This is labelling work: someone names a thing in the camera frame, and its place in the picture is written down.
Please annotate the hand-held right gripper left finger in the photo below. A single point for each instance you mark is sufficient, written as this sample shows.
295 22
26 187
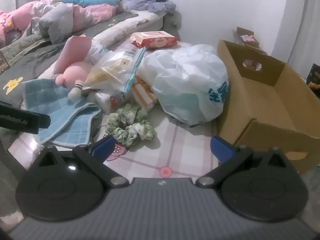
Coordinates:
103 147

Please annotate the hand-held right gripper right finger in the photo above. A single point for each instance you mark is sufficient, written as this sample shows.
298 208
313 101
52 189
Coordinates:
221 150

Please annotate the light blue checked towel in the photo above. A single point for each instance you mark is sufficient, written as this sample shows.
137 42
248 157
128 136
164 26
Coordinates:
60 110

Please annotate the brown cardboard box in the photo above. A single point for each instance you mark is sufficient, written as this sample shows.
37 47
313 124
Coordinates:
262 100

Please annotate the orange striped cloth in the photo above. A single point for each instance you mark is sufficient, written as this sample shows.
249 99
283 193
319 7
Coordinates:
143 93

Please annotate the pink plush toy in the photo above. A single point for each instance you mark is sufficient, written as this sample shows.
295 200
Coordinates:
75 73

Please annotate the clear zip bag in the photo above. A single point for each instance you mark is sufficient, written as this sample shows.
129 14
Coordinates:
117 67

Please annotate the pink bubble wrap package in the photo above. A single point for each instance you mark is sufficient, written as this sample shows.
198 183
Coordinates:
75 50

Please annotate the green floral scrunchie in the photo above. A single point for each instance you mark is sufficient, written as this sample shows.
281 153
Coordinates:
125 112
136 133

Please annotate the small white printed packet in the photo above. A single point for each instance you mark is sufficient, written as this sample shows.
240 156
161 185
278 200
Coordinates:
105 101

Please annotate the grey green blanket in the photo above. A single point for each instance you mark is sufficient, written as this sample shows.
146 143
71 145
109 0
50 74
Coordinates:
37 62

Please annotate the white plastic bag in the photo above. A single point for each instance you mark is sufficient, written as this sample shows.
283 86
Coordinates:
185 80

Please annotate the small open cardboard box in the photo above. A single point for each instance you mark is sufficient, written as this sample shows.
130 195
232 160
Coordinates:
247 38

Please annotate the dark printed box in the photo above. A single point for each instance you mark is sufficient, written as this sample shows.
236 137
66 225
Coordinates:
313 78

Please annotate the red wet wipes pack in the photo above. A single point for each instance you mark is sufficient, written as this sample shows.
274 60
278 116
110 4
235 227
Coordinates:
155 40

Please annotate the white quilted mattress pad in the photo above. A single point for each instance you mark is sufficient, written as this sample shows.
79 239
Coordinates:
120 28

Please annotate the pink printed quilt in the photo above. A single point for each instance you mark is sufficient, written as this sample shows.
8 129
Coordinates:
82 12

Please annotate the purple clothes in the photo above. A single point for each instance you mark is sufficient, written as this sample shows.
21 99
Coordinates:
150 3

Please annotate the grey bed frame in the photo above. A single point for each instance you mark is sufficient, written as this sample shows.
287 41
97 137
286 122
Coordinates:
172 27

